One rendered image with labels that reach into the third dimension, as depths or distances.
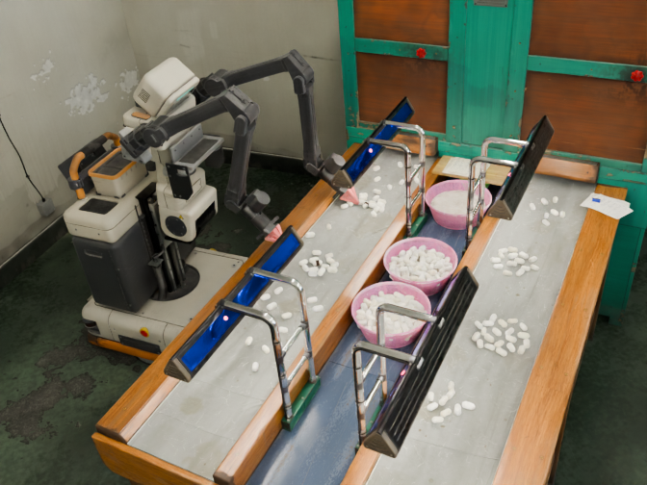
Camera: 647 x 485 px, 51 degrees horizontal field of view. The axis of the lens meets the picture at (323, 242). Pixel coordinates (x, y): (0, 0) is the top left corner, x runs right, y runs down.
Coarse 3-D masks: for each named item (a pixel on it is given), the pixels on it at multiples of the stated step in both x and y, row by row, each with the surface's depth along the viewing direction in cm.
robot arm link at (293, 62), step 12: (276, 60) 257; (288, 60) 253; (300, 60) 258; (228, 72) 271; (240, 72) 266; (252, 72) 264; (264, 72) 262; (276, 72) 260; (300, 72) 255; (312, 72) 260; (204, 84) 273; (216, 84) 271; (228, 84) 271; (240, 84) 270
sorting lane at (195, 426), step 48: (384, 192) 292; (336, 240) 268; (288, 288) 247; (336, 288) 245; (240, 336) 229; (288, 336) 227; (192, 384) 213; (240, 384) 212; (144, 432) 200; (192, 432) 198; (240, 432) 197
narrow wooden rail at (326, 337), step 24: (432, 168) 300; (384, 240) 261; (360, 288) 240; (336, 312) 231; (312, 336) 222; (336, 336) 228; (264, 408) 200; (264, 432) 194; (240, 456) 187; (264, 456) 197; (216, 480) 184; (240, 480) 187
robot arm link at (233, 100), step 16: (224, 96) 220; (240, 96) 224; (192, 112) 231; (208, 112) 228; (224, 112) 226; (240, 112) 222; (256, 112) 226; (160, 128) 238; (176, 128) 238; (160, 144) 242
